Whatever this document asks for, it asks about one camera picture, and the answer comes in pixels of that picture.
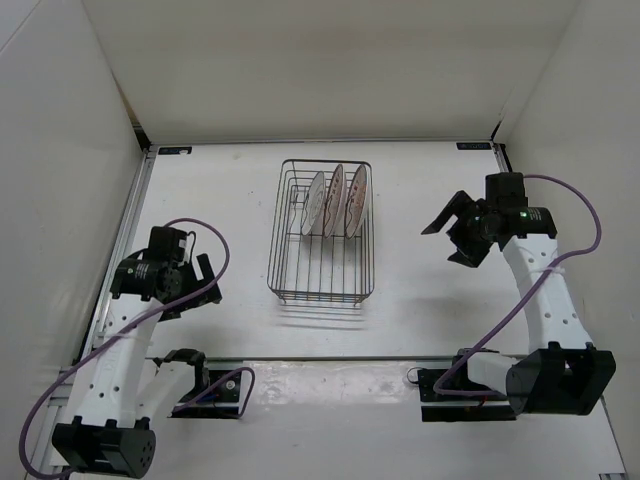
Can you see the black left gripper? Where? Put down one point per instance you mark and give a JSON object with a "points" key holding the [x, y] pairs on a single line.
{"points": [[211, 294]]}

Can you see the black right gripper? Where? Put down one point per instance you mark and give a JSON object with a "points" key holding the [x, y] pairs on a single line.
{"points": [[462, 207]]}

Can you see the plate with orange sunburst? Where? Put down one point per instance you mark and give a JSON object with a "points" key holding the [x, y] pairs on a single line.
{"points": [[356, 203]]}

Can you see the white plate blue cloud motif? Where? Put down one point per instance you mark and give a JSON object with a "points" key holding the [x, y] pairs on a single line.
{"points": [[314, 203]]}

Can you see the white plate red pattern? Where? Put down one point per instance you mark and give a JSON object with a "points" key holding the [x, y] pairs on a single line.
{"points": [[334, 201]]}

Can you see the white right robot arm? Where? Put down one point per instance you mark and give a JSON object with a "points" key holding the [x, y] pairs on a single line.
{"points": [[563, 373]]}

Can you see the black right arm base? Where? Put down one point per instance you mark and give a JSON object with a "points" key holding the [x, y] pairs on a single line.
{"points": [[465, 405]]}

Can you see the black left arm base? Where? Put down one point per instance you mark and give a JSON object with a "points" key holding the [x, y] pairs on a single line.
{"points": [[225, 396]]}

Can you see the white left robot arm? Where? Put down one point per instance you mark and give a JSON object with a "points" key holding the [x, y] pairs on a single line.
{"points": [[113, 431]]}

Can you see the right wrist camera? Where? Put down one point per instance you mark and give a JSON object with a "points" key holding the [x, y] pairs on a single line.
{"points": [[505, 191]]}

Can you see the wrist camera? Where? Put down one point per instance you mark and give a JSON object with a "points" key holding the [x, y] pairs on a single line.
{"points": [[505, 191], [167, 244]]}

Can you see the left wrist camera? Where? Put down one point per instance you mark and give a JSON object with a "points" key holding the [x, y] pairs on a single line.
{"points": [[167, 244]]}

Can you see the aluminium front rail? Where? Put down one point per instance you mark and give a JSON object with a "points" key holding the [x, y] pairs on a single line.
{"points": [[418, 358]]}

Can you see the metal wire dish rack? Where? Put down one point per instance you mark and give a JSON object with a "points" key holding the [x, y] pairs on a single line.
{"points": [[313, 268]]}

